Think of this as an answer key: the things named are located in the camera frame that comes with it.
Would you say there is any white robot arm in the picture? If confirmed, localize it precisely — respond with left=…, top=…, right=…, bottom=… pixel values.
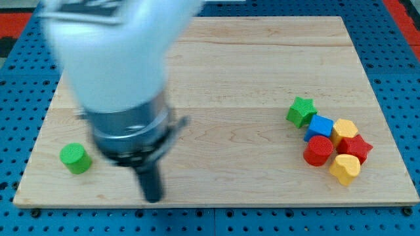
left=41, top=0, right=203, bottom=203

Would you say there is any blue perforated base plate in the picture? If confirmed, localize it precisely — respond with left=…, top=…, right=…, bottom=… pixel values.
left=1, top=0, right=419, bottom=235

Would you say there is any green cylinder block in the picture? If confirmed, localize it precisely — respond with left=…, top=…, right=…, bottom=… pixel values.
left=59, top=143, right=92, bottom=174

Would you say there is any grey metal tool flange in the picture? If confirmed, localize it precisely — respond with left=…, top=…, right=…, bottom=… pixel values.
left=80, top=93, right=190, bottom=168

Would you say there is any green star block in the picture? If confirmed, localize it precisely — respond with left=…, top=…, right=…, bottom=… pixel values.
left=286, top=96, right=318, bottom=128

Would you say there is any blue cube block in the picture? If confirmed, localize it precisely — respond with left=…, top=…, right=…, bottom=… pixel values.
left=303, top=115, right=334, bottom=142

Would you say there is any wooden board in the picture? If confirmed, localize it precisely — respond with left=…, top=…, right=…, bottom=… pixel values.
left=13, top=16, right=419, bottom=208

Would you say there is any yellow hexagon block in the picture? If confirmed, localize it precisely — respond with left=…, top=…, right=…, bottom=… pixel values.
left=329, top=119, right=358, bottom=147

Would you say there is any red star block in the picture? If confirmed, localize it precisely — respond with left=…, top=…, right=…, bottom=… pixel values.
left=336, top=134, right=373, bottom=165

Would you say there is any red cylinder block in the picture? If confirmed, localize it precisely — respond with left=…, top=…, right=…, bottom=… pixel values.
left=303, top=136, right=334, bottom=167

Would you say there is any yellow heart block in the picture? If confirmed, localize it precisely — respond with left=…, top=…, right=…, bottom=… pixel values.
left=329, top=154, right=361, bottom=186

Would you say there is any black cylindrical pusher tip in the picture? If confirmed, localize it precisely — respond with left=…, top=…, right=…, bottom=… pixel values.
left=135, top=164, right=163, bottom=203

